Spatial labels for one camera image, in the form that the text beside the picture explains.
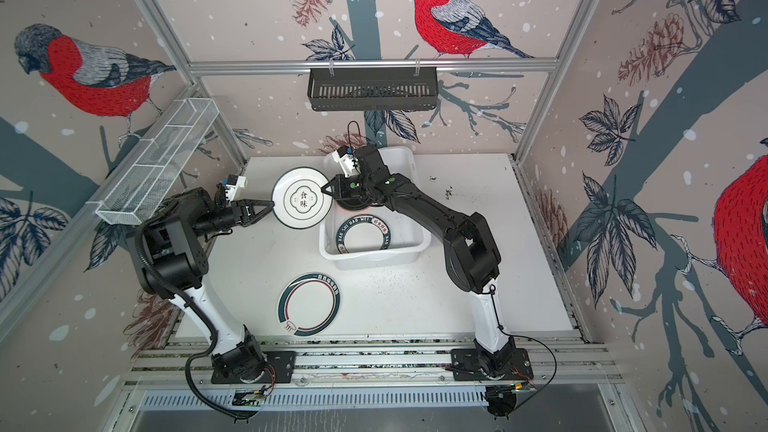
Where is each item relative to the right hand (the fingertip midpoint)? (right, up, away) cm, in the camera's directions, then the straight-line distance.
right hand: (321, 192), depth 83 cm
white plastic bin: (+26, -14, +15) cm, 33 cm away
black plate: (+6, -5, +22) cm, 23 cm away
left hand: (-15, -5, -1) cm, 15 cm away
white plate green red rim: (-4, -32, +1) cm, 32 cm away
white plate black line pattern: (-7, -1, 0) cm, 7 cm away
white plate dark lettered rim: (+10, -14, +15) cm, 23 cm away
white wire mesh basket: (-43, +8, -6) cm, 44 cm away
